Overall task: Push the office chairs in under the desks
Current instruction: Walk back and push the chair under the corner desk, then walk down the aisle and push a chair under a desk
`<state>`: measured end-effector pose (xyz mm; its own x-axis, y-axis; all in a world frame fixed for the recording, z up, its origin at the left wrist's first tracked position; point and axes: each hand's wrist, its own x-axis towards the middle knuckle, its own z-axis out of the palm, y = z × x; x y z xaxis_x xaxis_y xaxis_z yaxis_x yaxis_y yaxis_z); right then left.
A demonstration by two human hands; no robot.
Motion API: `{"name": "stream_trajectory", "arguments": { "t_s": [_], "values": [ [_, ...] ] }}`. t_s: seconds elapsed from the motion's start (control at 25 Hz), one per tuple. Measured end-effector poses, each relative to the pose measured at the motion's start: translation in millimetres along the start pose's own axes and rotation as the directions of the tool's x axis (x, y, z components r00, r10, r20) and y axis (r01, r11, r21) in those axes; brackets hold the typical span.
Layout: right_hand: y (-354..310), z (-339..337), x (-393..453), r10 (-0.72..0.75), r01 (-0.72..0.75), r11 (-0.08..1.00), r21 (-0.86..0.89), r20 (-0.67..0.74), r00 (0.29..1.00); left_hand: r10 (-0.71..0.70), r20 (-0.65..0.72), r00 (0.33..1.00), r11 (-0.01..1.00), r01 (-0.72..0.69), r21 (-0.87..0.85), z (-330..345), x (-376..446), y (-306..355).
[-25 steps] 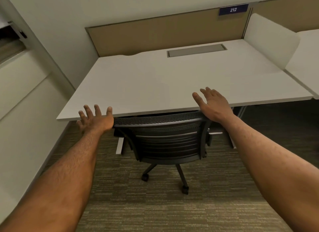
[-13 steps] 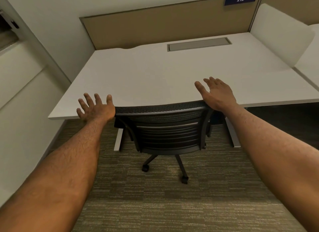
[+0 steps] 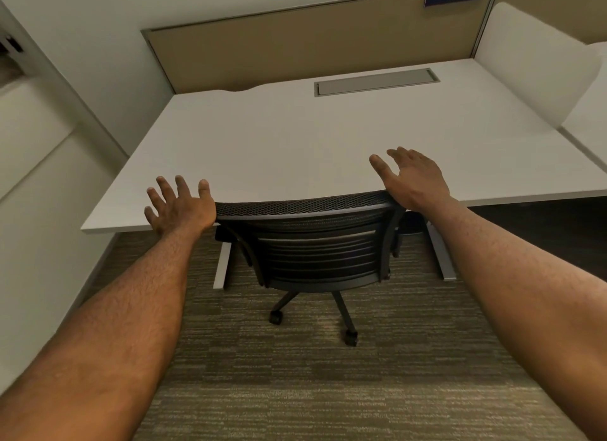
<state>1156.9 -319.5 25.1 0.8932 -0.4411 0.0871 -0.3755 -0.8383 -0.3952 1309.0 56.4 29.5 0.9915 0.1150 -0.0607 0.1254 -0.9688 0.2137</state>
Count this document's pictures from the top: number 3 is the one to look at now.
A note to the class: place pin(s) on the person's right hand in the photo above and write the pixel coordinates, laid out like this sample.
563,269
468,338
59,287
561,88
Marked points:
417,184

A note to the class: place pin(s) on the person's left hand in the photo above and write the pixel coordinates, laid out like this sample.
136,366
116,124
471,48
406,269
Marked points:
185,215

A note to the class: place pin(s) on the black mesh office chair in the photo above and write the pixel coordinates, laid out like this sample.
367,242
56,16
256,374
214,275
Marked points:
322,256

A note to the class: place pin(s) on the person's left forearm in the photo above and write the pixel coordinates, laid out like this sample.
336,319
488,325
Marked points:
95,336

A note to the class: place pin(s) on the person's right forearm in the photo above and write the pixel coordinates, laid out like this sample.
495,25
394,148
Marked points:
521,289

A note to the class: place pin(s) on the white desk divider screen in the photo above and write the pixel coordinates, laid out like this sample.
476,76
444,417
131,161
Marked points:
531,61

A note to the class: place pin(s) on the beige desk partition panel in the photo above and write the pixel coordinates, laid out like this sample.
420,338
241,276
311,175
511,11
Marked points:
559,4
284,52

